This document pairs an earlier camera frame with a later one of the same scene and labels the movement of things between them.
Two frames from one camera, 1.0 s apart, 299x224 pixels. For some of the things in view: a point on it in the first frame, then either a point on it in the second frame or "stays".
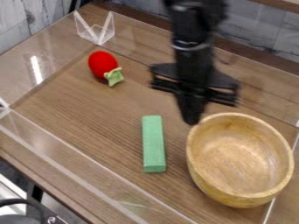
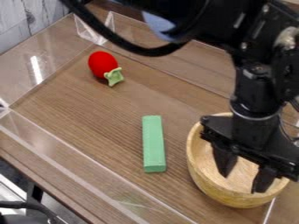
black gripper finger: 196,101 to 263,180
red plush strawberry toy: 103,66 stays
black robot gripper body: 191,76 to 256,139
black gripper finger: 187,103 to 224,157
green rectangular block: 154,143 stays
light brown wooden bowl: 239,158 stays
